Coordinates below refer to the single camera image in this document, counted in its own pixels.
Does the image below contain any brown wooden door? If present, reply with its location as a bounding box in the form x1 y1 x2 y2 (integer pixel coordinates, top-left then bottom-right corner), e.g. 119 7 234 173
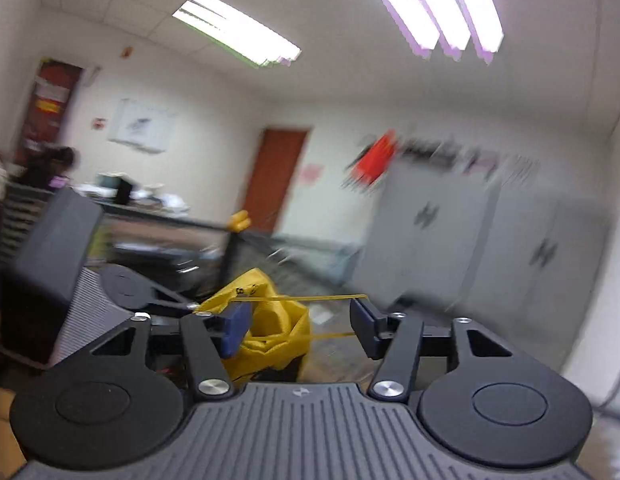
240 127 311 235

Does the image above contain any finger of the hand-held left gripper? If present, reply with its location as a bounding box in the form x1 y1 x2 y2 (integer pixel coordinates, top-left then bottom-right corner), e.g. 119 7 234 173
149 284 201 315

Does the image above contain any black desk partition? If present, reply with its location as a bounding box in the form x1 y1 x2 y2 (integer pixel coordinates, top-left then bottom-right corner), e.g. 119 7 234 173
90 205 361 301

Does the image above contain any red bag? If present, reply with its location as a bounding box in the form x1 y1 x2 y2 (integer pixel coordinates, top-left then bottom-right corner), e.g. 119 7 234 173
351 131 399 186

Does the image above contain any white wall poster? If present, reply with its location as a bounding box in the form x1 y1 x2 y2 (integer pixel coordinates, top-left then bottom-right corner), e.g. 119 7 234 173
108 98 177 154

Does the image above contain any pink paper notice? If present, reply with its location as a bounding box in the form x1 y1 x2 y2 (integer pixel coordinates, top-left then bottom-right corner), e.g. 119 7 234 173
300 161 325 185

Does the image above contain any dark red door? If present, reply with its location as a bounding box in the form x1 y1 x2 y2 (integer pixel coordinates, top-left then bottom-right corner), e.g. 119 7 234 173
17 59 85 167

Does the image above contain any yellow non-woven shopping bag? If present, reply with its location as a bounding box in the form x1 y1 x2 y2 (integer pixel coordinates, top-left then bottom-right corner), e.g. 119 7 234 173
196 267 311 387

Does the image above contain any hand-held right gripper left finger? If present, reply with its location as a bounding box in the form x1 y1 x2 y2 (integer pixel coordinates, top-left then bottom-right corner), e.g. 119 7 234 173
54 301 253 403

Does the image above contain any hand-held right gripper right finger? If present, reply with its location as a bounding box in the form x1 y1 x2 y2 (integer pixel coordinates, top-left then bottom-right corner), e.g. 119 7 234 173
349 299 563 405

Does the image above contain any ceiling light panel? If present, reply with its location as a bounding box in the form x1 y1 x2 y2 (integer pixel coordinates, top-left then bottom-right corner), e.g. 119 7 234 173
172 0 302 68
352 0 504 65

